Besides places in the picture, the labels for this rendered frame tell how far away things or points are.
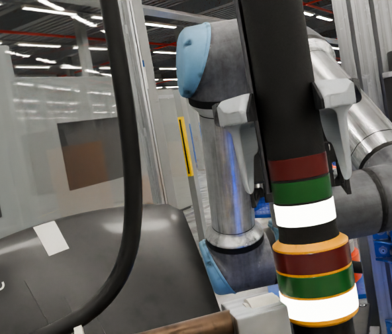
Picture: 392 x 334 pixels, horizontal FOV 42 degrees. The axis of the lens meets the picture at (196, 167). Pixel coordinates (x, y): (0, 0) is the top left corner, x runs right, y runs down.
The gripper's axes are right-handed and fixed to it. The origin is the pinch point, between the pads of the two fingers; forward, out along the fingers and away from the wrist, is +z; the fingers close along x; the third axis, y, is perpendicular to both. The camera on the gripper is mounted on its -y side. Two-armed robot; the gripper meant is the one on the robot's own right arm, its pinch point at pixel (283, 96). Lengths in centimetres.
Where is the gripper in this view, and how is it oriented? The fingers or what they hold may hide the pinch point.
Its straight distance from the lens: 27.9
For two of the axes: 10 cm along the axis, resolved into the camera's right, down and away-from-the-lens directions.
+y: 1.7, 9.8, 0.6
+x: -9.7, 1.6, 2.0
